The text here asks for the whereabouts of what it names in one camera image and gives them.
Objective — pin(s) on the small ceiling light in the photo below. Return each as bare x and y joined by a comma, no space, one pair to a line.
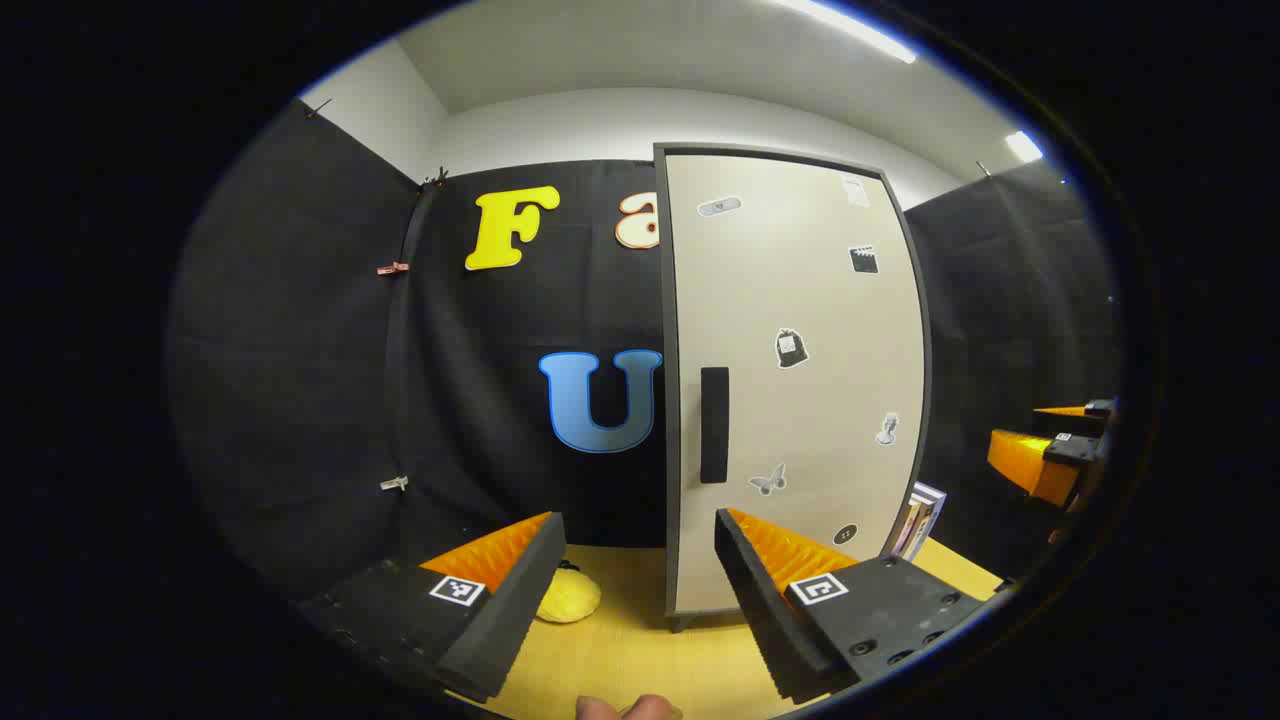
1023,146

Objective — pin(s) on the pink clip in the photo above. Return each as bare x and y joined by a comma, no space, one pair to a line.
393,268

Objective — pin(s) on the black backdrop cloth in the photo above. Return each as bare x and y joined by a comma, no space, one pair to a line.
300,350

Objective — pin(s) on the brown book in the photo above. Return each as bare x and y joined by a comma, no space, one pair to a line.
904,530

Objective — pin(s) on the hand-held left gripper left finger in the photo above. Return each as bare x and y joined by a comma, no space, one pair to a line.
510,620

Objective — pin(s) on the dark grey cabinet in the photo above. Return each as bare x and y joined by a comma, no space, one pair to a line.
671,400

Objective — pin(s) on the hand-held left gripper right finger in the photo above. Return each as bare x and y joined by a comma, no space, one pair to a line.
770,620

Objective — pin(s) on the long ceiling light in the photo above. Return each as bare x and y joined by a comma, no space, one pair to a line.
850,30

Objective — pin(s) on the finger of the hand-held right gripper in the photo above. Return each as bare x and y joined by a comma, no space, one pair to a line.
1098,408
1020,460

